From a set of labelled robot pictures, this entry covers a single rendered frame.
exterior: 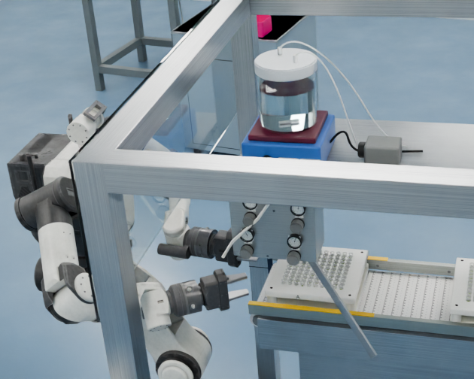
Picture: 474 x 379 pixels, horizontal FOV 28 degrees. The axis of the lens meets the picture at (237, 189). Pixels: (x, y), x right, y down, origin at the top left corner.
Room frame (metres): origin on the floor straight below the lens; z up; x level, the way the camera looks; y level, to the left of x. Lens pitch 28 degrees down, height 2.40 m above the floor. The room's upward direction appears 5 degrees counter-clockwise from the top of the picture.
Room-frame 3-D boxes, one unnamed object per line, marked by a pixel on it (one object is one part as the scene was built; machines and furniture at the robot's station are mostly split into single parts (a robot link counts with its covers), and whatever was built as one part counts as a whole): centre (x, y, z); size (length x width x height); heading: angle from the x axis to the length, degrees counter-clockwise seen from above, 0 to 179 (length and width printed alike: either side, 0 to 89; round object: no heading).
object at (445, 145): (2.16, -0.33, 1.30); 0.62 x 0.38 x 0.04; 72
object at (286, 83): (2.17, -0.14, 1.51); 0.15 x 0.15 x 0.19
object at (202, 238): (2.36, 0.07, 0.95); 0.12 x 0.10 x 0.13; 64
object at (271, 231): (2.09, -0.10, 1.19); 0.22 x 0.11 x 0.20; 72
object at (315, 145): (2.16, -0.14, 1.37); 0.21 x 0.20 x 0.09; 162
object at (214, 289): (2.11, 0.11, 0.96); 0.12 x 0.10 x 0.13; 104
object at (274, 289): (2.18, -0.20, 0.95); 0.25 x 0.24 x 0.02; 162
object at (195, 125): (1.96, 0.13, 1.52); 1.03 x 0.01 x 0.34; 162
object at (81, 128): (2.36, 0.40, 1.36); 0.10 x 0.07 x 0.09; 162
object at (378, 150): (2.08, -0.36, 1.35); 0.10 x 0.07 x 0.06; 72
